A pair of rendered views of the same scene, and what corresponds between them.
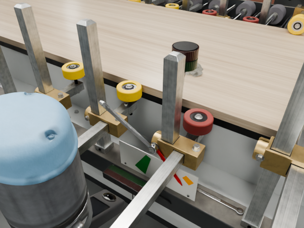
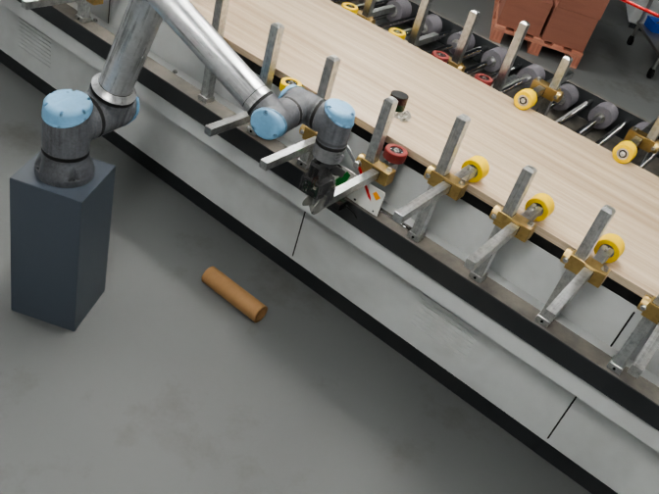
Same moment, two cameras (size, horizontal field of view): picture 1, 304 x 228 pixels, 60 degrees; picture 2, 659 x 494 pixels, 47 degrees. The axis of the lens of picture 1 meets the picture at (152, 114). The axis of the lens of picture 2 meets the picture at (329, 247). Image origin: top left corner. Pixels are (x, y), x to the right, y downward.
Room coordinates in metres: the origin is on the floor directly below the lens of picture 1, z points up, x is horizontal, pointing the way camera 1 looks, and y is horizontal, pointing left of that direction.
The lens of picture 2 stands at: (-1.70, 0.24, 2.13)
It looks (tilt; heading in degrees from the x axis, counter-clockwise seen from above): 37 degrees down; 354
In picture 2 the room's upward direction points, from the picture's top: 18 degrees clockwise
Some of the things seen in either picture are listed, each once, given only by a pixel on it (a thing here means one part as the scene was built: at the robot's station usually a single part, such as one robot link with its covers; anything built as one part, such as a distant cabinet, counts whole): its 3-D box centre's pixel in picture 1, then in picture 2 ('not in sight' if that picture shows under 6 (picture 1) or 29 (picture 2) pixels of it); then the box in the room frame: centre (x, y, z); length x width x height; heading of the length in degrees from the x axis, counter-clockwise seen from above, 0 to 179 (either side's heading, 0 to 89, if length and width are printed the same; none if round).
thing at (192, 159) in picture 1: (177, 147); (375, 169); (0.50, -0.07, 0.85); 0.13 x 0.06 x 0.05; 57
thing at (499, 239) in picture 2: not in sight; (508, 231); (0.16, -0.46, 0.95); 0.50 x 0.04 x 0.04; 147
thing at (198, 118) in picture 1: (196, 131); (391, 162); (0.56, -0.12, 0.85); 0.08 x 0.08 x 0.11
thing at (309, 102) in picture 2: not in sight; (300, 107); (0.22, 0.23, 1.14); 0.12 x 0.12 x 0.09; 64
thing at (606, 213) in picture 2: not in sight; (572, 271); (0.10, -0.68, 0.91); 0.03 x 0.03 x 0.48; 57
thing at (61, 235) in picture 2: not in sight; (62, 240); (0.39, 0.94, 0.30); 0.25 x 0.25 x 0.60; 82
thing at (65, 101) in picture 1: (52, 97); not in sight; (0.77, 0.35, 0.82); 0.13 x 0.06 x 0.05; 57
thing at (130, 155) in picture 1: (155, 169); (351, 185); (0.51, -0.01, 0.75); 0.26 x 0.01 x 0.10; 57
